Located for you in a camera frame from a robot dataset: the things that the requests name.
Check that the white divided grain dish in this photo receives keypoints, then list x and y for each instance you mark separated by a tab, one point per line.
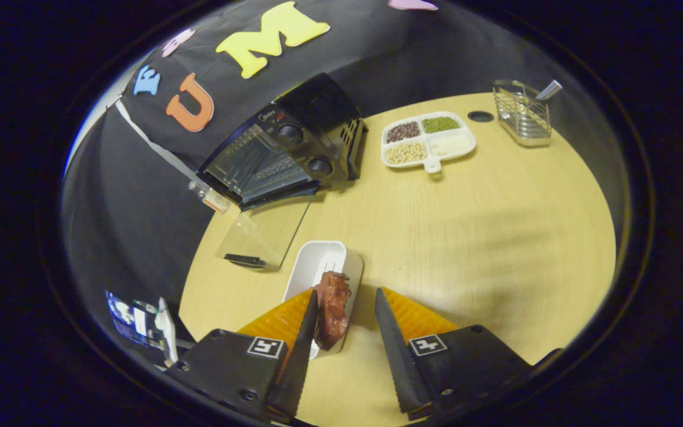
429	151

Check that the white rectangular tray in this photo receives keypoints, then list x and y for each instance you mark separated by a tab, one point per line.
318	261

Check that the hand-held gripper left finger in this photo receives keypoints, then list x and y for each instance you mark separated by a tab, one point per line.
300	367

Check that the blue printed packet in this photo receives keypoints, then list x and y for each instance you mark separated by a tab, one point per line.
125	317

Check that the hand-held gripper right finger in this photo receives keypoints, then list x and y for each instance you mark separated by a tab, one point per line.
398	356

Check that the metal spoon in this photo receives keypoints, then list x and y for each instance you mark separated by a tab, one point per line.
550	89

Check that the black round table grommet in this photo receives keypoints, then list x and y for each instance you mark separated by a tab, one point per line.
481	116

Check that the brown meat steak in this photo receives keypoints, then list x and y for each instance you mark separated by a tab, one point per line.
332	308

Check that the black toaster oven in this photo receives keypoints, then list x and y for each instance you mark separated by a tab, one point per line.
312	107

